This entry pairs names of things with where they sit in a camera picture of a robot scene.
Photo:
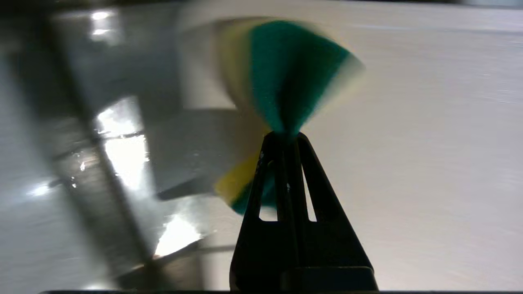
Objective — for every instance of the yellow and green sponge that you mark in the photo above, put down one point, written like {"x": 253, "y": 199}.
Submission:
{"x": 290, "y": 77}

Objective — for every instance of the white cutting board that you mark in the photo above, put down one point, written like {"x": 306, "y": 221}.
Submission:
{"x": 408, "y": 143}

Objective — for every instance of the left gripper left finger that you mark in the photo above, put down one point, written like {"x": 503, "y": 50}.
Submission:
{"x": 256, "y": 249}

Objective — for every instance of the stainless steel sink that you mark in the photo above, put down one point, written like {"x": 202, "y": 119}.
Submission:
{"x": 94, "y": 155}

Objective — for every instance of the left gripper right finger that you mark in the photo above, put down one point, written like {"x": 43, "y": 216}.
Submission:
{"x": 327, "y": 249}

